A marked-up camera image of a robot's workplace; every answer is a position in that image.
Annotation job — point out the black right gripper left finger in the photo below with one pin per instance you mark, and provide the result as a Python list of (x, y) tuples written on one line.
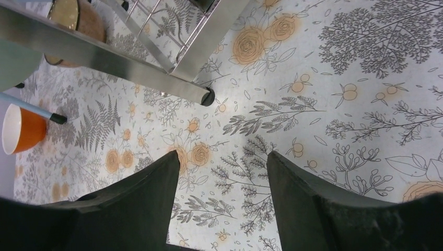
[(131, 214)]

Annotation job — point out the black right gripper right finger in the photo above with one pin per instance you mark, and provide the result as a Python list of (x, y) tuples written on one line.
[(314, 214)]

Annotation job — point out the orange white bowl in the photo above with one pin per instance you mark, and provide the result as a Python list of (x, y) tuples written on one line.
[(22, 130)]

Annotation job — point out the brown ceramic bowl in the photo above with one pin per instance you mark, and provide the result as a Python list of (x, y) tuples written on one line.
[(80, 16)]

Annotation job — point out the light green celadon bowl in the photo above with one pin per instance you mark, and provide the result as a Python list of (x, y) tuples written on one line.
[(17, 63)]

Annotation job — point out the stainless steel dish rack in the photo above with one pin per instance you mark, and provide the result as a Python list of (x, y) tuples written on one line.
[(163, 45)]

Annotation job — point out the floral patterned table mat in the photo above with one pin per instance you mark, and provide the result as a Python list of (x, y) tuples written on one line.
[(350, 91)]

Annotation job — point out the light blue perforated music stand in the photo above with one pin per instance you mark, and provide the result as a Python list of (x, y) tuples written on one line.
[(59, 119)]

